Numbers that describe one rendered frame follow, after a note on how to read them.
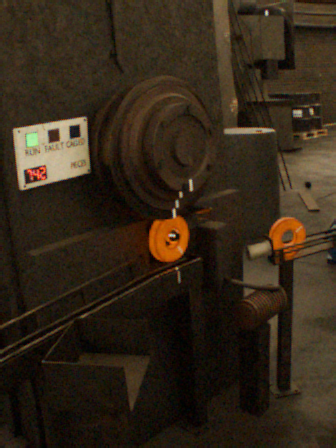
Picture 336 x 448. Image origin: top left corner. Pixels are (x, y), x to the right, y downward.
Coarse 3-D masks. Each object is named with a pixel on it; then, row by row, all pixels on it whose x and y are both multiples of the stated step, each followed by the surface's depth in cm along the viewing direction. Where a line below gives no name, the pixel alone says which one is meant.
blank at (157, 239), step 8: (160, 224) 176; (168, 224) 178; (176, 224) 181; (184, 224) 184; (152, 232) 176; (160, 232) 176; (184, 232) 184; (152, 240) 176; (160, 240) 177; (184, 240) 185; (152, 248) 177; (160, 248) 177; (168, 248) 180; (176, 248) 182; (184, 248) 185; (160, 256) 178; (168, 256) 180; (176, 256) 183
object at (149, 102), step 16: (144, 96) 160; (160, 96) 164; (176, 96) 167; (192, 96) 175; (128, 112) 158; (144, 112) 159; (128, 128) 158; (144, 128) 160; (128, 144) 159; (128, 160) 159; (128, 176) 160; (144, 176) 162; (144, 192) 166; (160, 192) 168; (176, 192) 172; (192, 192) 181; (160, 208) 171
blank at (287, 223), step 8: (280, 224) 204; (288, 224) 204; (296, 224) 205; (272, 232) 204; (280, 232) 205; (296, 232) 206; (304, 232) 207; (280, 240) 205; (296, 240) 207; (304, 240) 207; (288, 256) 208
